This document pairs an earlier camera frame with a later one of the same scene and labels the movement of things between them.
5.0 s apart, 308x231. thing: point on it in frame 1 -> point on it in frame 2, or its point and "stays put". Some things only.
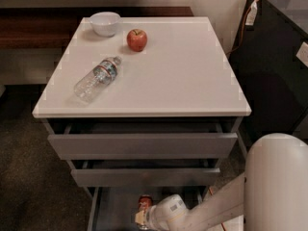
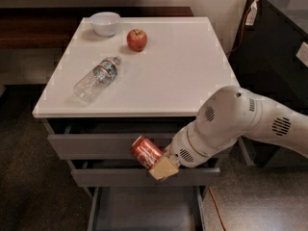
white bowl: x=105 y=23 stays put
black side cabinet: x=269 y=59 stays put
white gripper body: x=161 y=213 -> x=182 y=148
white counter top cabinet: x=145 y=103 stays put
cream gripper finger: x=140 y=218 -> x=163 y=168
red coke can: x=144 y=202 -> x=145 y=151
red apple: x=137 y=39 stays put
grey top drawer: x=139 y=139 stays put
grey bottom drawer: x=114 y=208 stays put
